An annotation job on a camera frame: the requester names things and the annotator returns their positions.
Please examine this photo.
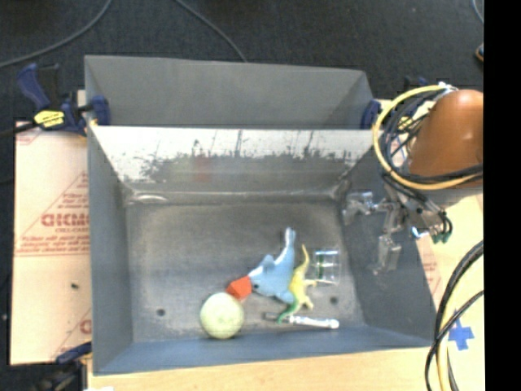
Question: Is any brown cardboard board red print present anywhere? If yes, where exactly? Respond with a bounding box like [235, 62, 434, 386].
[8, 119, 93, 367]

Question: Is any yellow-green toy lizard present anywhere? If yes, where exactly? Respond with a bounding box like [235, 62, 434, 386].
[276, 244, 318, 325]

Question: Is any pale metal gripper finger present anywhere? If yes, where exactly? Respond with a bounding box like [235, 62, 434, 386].
[368, 232, 403, 277]
[340, 191, 386, 226]

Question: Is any grey metal bin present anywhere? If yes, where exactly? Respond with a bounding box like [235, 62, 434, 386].
[83, 55, 439, 376]

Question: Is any white plastic stick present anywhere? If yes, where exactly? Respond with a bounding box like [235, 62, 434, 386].
[263, 311, 340, 331]

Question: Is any light blue toy shark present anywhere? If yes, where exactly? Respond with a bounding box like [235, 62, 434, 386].
[246, 226, 297, 305]

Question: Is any pale green ball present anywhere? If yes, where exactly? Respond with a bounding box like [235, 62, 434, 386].
[199, 292, 247, 340]

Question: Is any orange-red block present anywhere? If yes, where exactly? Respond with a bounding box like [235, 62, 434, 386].
[225, 275, 255, 303]

